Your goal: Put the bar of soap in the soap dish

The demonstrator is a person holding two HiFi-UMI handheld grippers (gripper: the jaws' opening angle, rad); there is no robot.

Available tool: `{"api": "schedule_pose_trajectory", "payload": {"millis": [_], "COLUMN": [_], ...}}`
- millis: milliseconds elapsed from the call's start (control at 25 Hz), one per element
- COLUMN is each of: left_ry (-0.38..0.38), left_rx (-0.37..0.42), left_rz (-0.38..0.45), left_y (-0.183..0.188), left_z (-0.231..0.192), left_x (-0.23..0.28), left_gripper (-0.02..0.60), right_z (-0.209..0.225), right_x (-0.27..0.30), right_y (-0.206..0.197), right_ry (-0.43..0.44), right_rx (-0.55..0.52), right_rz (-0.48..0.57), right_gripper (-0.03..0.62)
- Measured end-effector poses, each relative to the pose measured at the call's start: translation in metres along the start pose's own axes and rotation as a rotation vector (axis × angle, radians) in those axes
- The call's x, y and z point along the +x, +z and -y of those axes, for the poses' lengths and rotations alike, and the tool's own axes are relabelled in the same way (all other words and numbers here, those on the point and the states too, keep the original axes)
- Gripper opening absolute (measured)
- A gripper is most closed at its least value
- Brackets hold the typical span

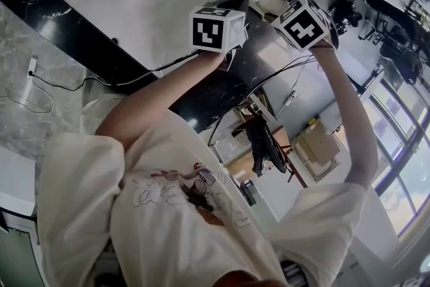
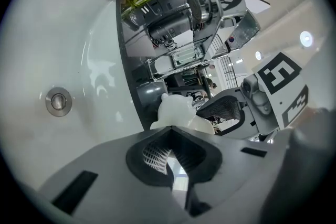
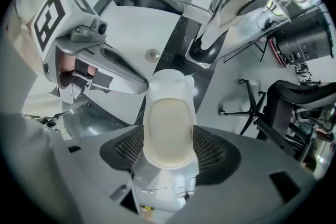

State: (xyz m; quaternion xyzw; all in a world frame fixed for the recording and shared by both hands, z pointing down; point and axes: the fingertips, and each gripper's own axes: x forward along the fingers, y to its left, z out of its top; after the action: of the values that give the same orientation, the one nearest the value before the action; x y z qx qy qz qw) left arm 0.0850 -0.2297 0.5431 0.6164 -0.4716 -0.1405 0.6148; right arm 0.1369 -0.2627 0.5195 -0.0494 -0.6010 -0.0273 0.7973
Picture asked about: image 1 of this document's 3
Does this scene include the white board with black marks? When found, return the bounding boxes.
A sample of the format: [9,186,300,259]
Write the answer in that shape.
[0,147,37,218]

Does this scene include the white sink basin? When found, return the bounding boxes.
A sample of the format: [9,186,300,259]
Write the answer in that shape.
[55,0,237,72]

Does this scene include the person's right forearm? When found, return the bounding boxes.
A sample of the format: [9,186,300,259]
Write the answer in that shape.
[308,40,380,188]

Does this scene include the cardboard box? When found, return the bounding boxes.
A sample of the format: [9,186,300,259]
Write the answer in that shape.
[294,118,342,176]

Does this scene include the person's left forearm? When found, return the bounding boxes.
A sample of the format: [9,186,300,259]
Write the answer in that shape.
[95,50,226,149]

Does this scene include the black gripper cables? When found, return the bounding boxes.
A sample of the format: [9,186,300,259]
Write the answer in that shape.
[207,54,320,147]

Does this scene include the black tripod stands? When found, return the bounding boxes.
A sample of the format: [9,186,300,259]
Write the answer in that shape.
[335,0,430,85]

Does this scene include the person's white printed t-shirt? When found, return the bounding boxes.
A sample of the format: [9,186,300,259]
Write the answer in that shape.
[36,110,369,287]

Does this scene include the black equipment heap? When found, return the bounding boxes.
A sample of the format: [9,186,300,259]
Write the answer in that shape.
[330,0,364,37]

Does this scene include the black power cable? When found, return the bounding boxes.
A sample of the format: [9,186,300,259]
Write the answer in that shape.
[28,49,202,92]

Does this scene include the white floor cable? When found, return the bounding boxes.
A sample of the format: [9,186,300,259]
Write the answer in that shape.
[0,89,55,116]

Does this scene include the person's right shoe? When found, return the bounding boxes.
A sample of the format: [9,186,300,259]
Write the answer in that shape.
[279,259,310,287]

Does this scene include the black bag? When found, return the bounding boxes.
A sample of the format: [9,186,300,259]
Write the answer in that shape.
[244,113,290,178]

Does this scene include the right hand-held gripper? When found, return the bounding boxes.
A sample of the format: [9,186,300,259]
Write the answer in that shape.
[271,0,340,52]

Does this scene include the large glass window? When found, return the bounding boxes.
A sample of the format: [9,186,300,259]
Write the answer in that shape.
[365,75,430,238]

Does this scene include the white power strip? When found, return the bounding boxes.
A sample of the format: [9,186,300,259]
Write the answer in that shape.
[19,55,38,106]

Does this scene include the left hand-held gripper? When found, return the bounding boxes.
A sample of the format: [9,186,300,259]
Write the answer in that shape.
[189,0,251,73]

